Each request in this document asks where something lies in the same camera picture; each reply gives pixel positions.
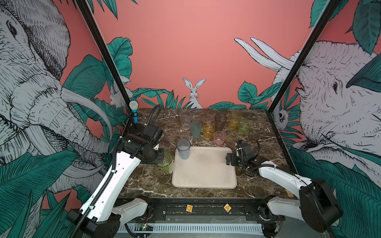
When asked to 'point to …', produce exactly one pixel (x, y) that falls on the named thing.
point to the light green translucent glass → (167, 166)
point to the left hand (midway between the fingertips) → (159, 157)
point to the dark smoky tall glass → (220, 119)
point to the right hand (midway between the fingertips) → (231, 155)
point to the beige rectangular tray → (206, 168)
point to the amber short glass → (208, 130)
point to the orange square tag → (189, 208)
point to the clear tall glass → (185, 115)
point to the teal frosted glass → (196, 127)
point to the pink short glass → (219, 137)
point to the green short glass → (244, 127)
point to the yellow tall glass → (235, 117)
